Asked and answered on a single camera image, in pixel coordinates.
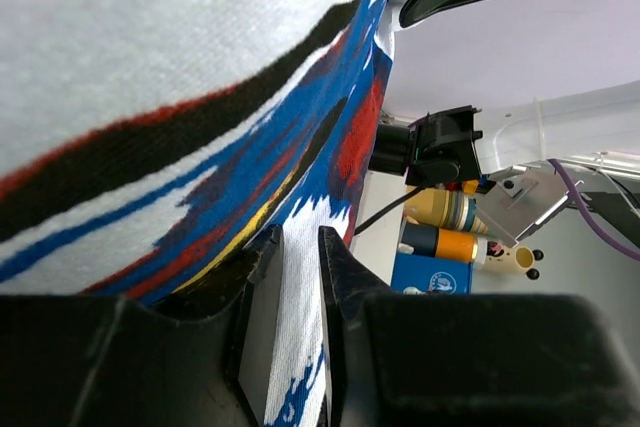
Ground stacked paper cups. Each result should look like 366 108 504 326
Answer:
403 188 489 235

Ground orange blue can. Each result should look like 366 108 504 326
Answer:
400 222 480 263

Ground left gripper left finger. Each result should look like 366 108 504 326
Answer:
1 225 284 426

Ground blue white patterned trousers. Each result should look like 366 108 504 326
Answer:
1 0 393 426

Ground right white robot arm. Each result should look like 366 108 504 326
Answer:
383 0 639 173

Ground grey metal bracket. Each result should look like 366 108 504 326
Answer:
476 167 570 247

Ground cream panda bottle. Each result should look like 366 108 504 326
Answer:
473 239 544 281

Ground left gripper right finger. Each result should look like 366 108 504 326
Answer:
318 227 639 426

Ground blue printed box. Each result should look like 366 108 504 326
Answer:
391 253 472 295

